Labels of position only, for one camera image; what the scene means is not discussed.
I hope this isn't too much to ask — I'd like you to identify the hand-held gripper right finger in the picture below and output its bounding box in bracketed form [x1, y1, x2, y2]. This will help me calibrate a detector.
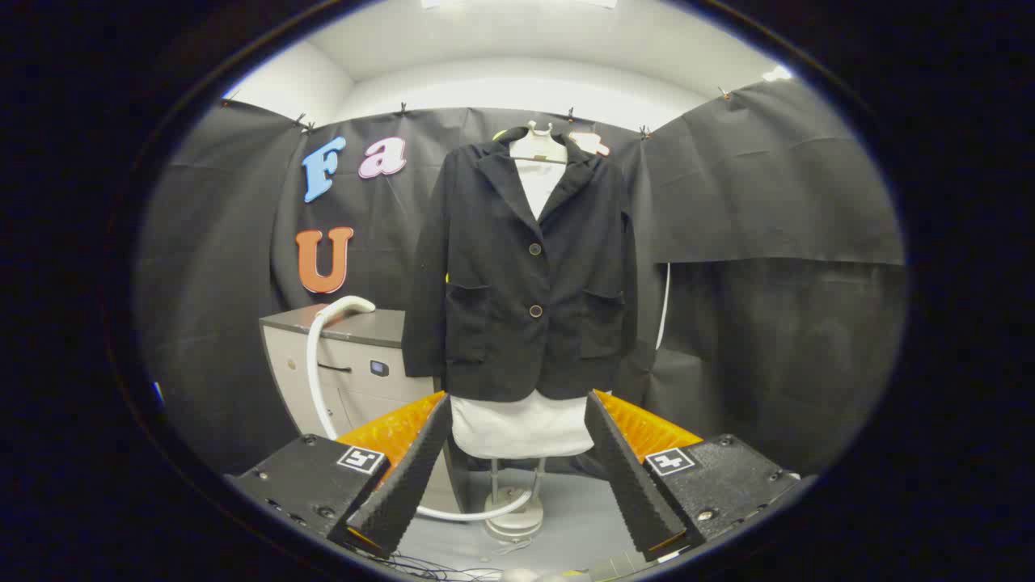
[584, 390, 801, 563]

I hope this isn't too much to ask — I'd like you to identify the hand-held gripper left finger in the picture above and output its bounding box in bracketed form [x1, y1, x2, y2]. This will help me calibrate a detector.
[225, 391, 452, 559]

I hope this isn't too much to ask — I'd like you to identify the black button jacket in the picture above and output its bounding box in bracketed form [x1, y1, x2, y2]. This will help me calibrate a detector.
[402, 128, 640, 403]

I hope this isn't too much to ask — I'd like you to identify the metal garment stand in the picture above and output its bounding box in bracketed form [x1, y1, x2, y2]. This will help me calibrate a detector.
[484, 457, 547, 541]

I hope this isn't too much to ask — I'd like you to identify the white clothes hanger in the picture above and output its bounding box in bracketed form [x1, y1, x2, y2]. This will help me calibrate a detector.
[509, 121, 568, 165]

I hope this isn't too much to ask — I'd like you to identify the grey topped white cabinet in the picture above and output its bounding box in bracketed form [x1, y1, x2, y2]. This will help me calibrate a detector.
[259, 303, 462, 514]

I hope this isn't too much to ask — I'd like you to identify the black backdrop cloth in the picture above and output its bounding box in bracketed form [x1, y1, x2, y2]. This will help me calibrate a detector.
[133, 77, 906, 478]

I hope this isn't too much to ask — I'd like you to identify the thin white cable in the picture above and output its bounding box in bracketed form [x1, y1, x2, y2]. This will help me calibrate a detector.
[655, 263, 672, 350]

